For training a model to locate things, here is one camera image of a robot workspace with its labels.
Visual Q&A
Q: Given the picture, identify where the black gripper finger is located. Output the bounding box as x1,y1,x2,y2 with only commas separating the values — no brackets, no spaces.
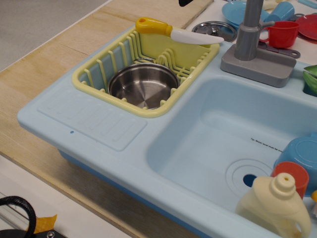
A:
178,0,193,7

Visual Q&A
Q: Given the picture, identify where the yellow handled white toy knife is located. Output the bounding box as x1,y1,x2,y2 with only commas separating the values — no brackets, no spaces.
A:
135,17,224,45

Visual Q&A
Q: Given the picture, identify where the steel pot lid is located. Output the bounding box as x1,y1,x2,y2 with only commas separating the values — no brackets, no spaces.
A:
192,21,238,42

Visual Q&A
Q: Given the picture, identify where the stainless steel pot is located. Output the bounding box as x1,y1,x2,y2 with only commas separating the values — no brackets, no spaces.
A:
107,58,180,110

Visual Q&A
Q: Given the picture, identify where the light blue plate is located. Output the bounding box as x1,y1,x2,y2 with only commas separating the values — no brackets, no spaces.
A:
222,0,269,27

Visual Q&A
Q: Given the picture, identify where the yellow dish rack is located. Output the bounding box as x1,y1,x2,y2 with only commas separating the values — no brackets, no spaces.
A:
71,27,220,118

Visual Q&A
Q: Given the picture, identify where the grey toy faucet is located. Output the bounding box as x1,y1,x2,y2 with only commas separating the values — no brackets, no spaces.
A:
220,0,296,88

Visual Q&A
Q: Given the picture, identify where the blue toy cup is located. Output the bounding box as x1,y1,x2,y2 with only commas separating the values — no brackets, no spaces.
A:
264,1,295,22

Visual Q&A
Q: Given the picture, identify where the grey toy utensil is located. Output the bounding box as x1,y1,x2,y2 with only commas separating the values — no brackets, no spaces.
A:
258,41,301,59

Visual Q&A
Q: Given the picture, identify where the red plate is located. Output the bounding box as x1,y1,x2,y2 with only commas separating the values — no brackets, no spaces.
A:
295,14,317,41

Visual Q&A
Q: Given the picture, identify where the green toy bowl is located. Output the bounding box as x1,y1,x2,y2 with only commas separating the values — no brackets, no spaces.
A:
303,65,317,95

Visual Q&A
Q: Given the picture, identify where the light blue toy sink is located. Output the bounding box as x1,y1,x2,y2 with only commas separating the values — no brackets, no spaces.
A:
17,43,317,238

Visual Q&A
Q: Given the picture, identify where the blue bowl in sink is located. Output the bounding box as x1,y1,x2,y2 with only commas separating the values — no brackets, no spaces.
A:
274,133,317,196

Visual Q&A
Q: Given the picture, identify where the red cup in sink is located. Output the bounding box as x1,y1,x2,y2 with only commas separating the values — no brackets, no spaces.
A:
270,161,309,199

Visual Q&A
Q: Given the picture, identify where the wooden board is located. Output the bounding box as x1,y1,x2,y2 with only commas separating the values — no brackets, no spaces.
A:
0,0,211,238

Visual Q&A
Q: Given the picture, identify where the cream detergent bottle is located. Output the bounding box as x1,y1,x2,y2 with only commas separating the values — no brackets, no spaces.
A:
235,173,312,238

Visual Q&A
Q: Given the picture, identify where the yellow toy at edge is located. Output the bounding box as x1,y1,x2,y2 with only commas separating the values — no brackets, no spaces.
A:
311,190,317,203

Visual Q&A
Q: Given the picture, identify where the yellow tape piece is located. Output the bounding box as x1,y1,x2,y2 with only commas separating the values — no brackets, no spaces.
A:
34,214,57,234

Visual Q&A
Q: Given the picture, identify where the black base with screw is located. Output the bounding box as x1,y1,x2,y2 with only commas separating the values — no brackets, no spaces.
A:
0,229,65,238

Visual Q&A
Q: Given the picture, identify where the red toy cup with handle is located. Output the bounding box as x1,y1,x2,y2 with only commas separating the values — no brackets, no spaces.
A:
260,21,299,48

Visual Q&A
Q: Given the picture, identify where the black cable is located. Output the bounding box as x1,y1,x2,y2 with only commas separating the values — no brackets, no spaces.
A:
0,195,37,234

